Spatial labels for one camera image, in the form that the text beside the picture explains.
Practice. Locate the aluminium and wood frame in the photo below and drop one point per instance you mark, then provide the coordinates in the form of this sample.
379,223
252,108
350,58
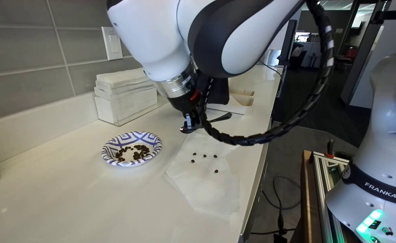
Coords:
314,193

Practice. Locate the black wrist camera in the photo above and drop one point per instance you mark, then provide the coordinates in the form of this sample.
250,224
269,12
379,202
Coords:
219,92

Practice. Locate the beige compartment tray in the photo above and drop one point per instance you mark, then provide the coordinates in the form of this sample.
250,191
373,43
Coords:
245,96

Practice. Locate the large white wall sign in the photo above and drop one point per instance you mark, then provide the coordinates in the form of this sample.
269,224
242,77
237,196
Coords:
111,42

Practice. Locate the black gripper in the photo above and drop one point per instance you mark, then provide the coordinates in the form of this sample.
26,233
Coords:
188,96

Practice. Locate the coffee bean pile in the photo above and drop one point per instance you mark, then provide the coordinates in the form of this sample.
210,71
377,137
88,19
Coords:
131,154

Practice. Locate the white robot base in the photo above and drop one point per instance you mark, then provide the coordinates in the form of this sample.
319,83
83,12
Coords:
387,143

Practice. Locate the blue patterned paper bowl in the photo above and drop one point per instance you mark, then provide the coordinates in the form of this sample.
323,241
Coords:
114,142

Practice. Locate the white tissue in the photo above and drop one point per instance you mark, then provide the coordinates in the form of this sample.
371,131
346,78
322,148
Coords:
206,189

